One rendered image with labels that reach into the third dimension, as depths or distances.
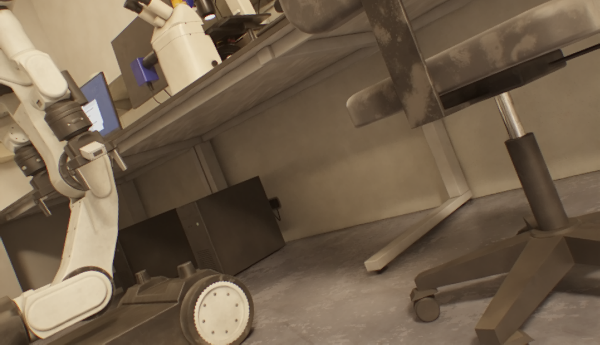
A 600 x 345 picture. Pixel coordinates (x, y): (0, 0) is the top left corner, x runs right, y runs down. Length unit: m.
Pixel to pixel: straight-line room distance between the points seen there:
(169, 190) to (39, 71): 2.23
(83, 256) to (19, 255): 2.66
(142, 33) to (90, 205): 1.15
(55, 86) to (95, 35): 2.74
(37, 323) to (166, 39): 0.95
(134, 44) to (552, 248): 2.07
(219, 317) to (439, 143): 1.05
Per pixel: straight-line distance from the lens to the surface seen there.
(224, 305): 1.46
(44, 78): 1.41
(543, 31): 0.73
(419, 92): 0.75
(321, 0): 0.85
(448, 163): 2.01
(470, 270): 1.05
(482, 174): 2.09
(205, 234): 2.43
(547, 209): 0.99
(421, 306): 1.10
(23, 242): 4.23
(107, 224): 1.58
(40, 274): 4.24
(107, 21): 3.97
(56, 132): 1.42
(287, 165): 2.65
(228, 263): 2.46
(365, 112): 0.88
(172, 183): 3.49
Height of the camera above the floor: 0.41
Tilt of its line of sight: level
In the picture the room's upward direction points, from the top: 22 degrees counter-clockwise
